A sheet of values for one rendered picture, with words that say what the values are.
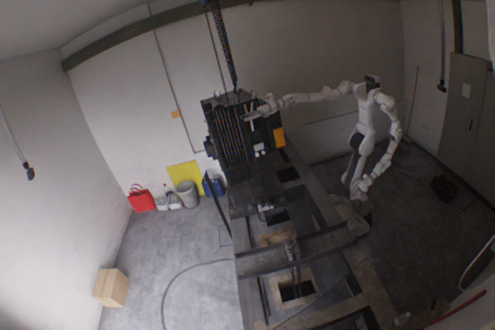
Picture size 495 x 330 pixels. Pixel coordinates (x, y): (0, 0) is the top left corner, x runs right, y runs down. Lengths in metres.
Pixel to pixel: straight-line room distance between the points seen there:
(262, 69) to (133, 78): 1.70
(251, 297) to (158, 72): 2.57
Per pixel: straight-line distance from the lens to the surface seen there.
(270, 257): 1.65
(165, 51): 2.84
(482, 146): 3.25
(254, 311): 1.51
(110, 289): 2.75
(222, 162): 1.79
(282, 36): 2.89
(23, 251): 2.43
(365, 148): 1.85
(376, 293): 1.56
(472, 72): 3.14
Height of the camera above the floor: 2.08
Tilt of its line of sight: 28 degrees down
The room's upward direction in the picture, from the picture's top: 14 degrees counter-clockwise
